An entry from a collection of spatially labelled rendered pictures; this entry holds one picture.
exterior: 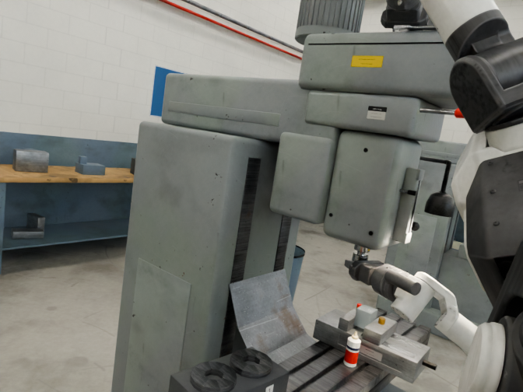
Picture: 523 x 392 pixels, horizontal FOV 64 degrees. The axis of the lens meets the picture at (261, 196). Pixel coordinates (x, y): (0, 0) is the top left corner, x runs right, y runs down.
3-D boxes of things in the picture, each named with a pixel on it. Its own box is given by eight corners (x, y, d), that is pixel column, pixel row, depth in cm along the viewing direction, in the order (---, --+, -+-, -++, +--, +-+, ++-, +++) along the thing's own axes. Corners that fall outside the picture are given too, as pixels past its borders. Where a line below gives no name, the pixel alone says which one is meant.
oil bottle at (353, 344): (358, 365, 133) (364, 332, 131) (352, 369, 130) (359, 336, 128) (346, 358, 135) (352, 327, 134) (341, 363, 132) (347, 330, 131)
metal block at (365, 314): (374, 325, 144) (377, 309, 143) (367, 330, 139) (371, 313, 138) (360, 320, 147) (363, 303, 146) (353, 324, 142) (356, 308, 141)
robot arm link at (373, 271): (384, 254, 128) (413, 267, 117) (378, 285, 129) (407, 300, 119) (351, 254, 122) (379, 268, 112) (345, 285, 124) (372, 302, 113)
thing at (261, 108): (364, 155, 139) (376, 94, 136) (330, 152, 121) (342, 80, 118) (199, 128, 187) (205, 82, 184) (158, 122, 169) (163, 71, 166)
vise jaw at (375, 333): (395, 332, 144) (398, 321, 144) (379, 346, 132) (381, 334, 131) (378, 325, 148) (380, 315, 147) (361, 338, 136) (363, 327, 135)
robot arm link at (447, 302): (415, 273, 113) (461, 306, 109) (395, 298, 112) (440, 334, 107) (420, 267, 107) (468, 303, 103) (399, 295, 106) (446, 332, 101)
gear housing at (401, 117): (440, 144, 125) (447, 110, 123) (412, 137, 106) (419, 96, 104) (340, 131, 145) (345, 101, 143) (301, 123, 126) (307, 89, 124)
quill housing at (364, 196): (405, 245, 130) (426, 141, 125) (377, 253, 114) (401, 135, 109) (349, 229, 142) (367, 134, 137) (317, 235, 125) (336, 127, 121)
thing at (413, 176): (409, 242, 121) (425, 169, 117) (405, 243, 117) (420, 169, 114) (396, 238, 123) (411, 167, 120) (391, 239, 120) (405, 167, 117)
